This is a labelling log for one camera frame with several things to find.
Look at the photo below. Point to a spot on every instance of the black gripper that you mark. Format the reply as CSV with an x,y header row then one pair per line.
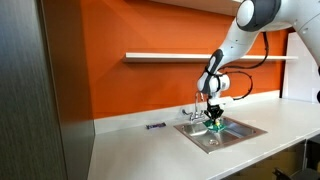
x,y
213,108

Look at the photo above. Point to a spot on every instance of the dark wood cabinet panel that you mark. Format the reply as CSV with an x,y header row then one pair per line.
x,y
43,100

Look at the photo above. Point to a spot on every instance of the purple candy bar packet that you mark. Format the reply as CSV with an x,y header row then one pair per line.
x,y
155,125

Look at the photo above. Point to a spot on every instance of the long white wall shelf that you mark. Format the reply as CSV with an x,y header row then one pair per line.
x,y
166,57

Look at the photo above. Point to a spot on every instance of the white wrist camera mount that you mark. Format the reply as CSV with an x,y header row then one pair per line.
x,y
225,99

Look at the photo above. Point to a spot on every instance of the stainless steel sink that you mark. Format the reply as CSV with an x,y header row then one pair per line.
x,y
230,135

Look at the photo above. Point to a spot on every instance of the black chair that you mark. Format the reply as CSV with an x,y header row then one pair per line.
x,y
296,174

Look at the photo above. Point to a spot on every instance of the white board panel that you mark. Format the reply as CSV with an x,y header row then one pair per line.
x,y
300,73

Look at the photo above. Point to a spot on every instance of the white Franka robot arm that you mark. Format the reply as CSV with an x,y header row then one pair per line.
x,y
246,33

